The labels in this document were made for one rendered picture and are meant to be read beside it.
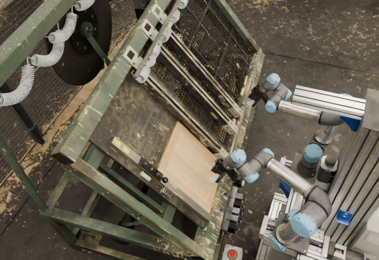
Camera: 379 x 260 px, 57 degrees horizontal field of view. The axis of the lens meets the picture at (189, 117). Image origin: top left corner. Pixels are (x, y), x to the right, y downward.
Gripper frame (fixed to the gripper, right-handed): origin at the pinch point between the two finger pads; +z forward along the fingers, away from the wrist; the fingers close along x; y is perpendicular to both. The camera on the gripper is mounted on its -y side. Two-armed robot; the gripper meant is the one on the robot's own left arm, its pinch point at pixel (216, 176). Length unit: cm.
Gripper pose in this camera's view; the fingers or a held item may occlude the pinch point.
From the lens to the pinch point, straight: 220.0
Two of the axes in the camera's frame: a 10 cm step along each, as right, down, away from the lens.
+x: -4.1, 7.2, -5.6
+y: -8.4, -5.3, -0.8
